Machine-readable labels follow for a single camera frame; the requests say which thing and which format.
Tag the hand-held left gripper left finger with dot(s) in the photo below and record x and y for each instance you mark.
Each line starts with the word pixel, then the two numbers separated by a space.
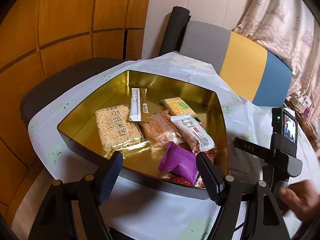
pixel 110 177

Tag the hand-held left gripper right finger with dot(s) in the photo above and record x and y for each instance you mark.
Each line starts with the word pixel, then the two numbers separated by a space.
pixel 208 180

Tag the purple snack packet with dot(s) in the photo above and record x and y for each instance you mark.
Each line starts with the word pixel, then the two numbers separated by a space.
pixel 178 163

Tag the white red label snack packet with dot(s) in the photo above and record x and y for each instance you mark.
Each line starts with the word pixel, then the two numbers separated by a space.
pixel 193 132

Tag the puffed rice cracker packet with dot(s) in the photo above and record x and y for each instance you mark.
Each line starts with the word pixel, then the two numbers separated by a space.
pixel 116 127

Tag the orange crispy snack packet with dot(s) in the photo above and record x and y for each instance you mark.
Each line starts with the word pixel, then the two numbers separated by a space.
pixel 160 132

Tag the gold white sachet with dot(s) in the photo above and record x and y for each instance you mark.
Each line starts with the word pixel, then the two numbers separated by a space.
pixel 138 107

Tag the yellow green biscuit packet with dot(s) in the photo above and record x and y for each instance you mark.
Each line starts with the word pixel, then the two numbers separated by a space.
pixel 177 107

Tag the gold tin box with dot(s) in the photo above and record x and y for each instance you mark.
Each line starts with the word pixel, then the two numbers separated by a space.
pixel 100 97

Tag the person's right hand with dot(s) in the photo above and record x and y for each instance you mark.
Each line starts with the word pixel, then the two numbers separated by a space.
pixel 305 200

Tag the wooden side table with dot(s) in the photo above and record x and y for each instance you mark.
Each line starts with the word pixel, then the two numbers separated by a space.
pixel 308 127

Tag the light blue plastic tablecloth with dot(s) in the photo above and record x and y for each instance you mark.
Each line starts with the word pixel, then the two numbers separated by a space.
pixel 175 212

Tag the silver patterned tissue box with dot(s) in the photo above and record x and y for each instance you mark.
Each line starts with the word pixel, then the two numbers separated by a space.
pixel 298 103

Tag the grey yellow blue chair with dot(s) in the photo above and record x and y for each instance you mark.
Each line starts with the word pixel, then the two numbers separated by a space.
pixel 247 62

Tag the dark grey chair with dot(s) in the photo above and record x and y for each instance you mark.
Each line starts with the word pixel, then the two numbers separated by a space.
pixel 62 80

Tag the printed cream curtain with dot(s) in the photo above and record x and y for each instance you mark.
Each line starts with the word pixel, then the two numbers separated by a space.
pixel 287 17

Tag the black rolled mat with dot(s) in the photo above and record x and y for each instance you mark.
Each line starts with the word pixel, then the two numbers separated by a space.
pixel 175 30

